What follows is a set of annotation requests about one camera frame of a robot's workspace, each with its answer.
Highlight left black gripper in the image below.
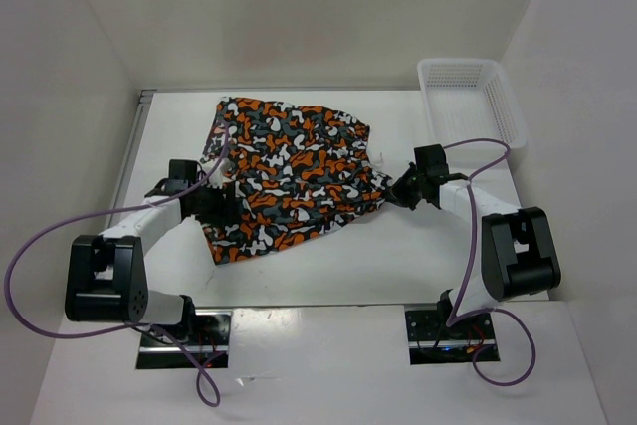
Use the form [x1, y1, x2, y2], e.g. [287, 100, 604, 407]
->
[189, 180, 241, 226]

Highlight orange camouflage shorts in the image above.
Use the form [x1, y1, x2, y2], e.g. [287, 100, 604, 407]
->
[201, 97, 393, 265]

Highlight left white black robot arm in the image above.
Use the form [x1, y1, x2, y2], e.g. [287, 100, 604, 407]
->
[65, 159, 238, 345]

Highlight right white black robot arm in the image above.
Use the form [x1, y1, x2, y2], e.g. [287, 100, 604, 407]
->
[388, 144, 561, 338]

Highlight white plastic basket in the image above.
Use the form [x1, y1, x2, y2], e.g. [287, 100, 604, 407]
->
[417, 58, 528, 151]

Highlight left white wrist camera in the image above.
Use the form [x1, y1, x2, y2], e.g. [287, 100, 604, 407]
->
[206, 168, 232, 190]

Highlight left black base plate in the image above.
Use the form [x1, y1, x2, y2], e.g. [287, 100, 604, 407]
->
[135, 309, 232, 370]

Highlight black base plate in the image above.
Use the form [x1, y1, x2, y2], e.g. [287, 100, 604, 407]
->
[135, 309, 232, 370]
[404, 306, 500, 365]

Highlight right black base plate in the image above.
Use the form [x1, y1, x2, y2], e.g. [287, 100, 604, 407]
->
[404, 306, 500, 365]

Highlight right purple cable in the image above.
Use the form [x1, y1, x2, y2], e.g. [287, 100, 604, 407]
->
[441, 138, 536, 386]

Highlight purple cable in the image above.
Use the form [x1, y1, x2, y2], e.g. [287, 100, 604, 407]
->
[441, 138, 536, 386]
[3, 120, 232, 407]

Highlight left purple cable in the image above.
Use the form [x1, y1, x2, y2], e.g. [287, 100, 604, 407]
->
[3, 120, 232, 407]

